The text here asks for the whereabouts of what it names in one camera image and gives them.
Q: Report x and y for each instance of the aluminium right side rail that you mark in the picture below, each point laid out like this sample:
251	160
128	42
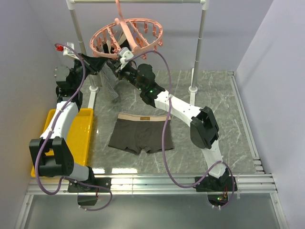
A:
256	159

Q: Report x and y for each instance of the grey striped underwear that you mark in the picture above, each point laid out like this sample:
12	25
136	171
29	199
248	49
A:
106	80

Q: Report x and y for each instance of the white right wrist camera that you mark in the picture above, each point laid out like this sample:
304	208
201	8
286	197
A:
125	54

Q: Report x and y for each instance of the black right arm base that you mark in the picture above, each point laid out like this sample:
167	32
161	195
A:
218	189

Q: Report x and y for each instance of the dark grey boxer briefs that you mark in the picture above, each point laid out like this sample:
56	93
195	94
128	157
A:
134	133

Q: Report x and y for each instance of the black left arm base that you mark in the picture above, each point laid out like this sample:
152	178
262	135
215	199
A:
88	193

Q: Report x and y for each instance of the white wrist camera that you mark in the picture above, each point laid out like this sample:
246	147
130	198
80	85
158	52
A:
125	54
67	50

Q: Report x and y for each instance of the aluminium table edge rail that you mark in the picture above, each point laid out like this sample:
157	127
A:
145	184

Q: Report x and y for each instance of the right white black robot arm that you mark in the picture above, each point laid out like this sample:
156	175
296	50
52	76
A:
201	121

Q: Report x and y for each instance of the pink round clip hanger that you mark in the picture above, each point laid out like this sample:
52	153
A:
142	34

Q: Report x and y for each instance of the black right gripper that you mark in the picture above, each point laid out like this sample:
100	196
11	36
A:
116	68

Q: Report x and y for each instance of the black hanging underwear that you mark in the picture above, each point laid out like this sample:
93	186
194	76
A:
108	47

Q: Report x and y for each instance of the metal clothes rack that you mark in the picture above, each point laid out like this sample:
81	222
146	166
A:
205	5

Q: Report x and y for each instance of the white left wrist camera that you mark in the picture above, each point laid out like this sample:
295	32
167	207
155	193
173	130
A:
67	50

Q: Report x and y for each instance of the yellow plastic tray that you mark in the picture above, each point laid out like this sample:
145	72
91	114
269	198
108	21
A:
78	136

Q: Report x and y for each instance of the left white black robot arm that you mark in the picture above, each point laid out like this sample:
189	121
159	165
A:
69	100

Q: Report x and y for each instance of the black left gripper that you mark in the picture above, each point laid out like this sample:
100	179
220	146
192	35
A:
94	64

